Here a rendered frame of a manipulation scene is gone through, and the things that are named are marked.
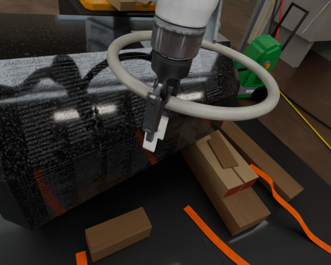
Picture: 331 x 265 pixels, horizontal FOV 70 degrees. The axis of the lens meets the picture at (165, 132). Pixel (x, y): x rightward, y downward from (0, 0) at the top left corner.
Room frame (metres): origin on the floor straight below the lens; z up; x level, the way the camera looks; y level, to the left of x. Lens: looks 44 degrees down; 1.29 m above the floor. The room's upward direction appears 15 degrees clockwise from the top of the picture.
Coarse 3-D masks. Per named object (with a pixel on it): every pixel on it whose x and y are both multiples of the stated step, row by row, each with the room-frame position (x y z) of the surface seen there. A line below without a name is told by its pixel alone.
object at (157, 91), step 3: (159, 84) 0.37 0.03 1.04; (162, 84) 0.37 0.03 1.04; (156, 87) 0.37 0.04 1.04; (159, 87) 0.37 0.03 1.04; (156, 90) 0.36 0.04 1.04; (159, 90) 0.36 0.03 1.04; (153, 93) 0.35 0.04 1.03; (156, 93) 0.36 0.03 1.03; (159, 93) 0.37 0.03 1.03; (150, 96) 0.35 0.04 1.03; (153, 96) 0.35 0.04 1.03; (150, 99) 0.35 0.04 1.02; (153, 99) 0.34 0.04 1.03; (150, 102) 0.35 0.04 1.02; (153, 102) 0.35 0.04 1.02
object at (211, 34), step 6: (222, 0) 1.08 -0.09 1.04; (216, 6) 1.12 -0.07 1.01; (216, 12) 1.07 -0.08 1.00; (210, 18) 1.03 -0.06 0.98; (216, 18) 0.98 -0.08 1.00; (210, 24) 0.99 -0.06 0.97; (216, 24) 0.93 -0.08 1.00; (210, 30) 0.96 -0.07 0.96; (216, 30) 0.89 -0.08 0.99; (204, 36) 0.91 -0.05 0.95; (210, 36) 0.92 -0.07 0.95; (216, 36) 0.86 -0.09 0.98; (204, 48) 0.85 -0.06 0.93
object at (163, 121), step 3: (162, 117) 0.42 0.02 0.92; (165, 117) 0.42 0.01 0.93; (162, 120) 0.42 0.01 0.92; (165, 120) 0.42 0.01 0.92; (159, 123) 0.42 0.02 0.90; (162, 123) 0.42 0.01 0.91; (165, 123) 0.42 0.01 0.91; (159, 126) 0.42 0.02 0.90; (162, 126) 0.42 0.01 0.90; (165, 126) 0.42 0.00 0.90; (162, 129) 0.42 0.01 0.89; (165, 129) 0.42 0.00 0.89; (159, 132) 0.42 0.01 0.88; (162, 132) 0.42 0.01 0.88; (159, 135) 0.42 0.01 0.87; (162, 135) 0.42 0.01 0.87; (159, 138) 0.42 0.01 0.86; (162, 138) 0.42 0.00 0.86
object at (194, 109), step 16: (144, 32) 0.76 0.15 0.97; (112, 48) 0.57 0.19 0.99; (208, 48) 0.84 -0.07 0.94; (224, 48) 0.83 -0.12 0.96; (112, 64) 0.49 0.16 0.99; (256, 64) 0.74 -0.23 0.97; (128, 80) 0.43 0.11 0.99; (272, 80) 0.64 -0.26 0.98; (144, 96) 0.40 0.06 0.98; (272, 96) 0.53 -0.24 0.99; (192, 112) 0.39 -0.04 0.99; (208, 112) 0.39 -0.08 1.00; (224, 112) 0.40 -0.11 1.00; (240, 112) 0.42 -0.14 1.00; (256, 112) 0.44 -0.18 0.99
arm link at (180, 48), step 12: (156, 24) 0.39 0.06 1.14; (168, 24) 0.38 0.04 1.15; (156, 36) 0.38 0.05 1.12; (168, 36) 0.37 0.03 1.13; (180, 36) 0.37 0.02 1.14; (192, 36) 0.38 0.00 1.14; (156, 48) 0.38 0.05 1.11; (168, 48) 0.37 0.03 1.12; (180, 48) 0.37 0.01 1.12; (192, 48) 0.38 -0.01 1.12
